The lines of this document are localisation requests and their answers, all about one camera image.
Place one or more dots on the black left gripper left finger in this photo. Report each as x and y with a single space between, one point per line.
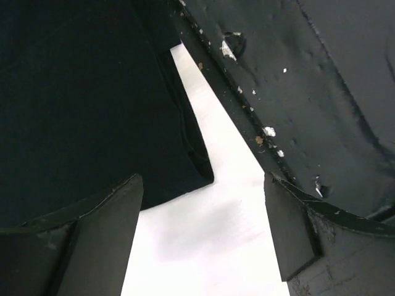
82 249

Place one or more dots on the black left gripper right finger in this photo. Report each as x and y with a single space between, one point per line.
324 250

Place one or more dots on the black t shirt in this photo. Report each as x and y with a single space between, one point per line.
90 95

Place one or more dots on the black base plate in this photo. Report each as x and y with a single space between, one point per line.
275 79

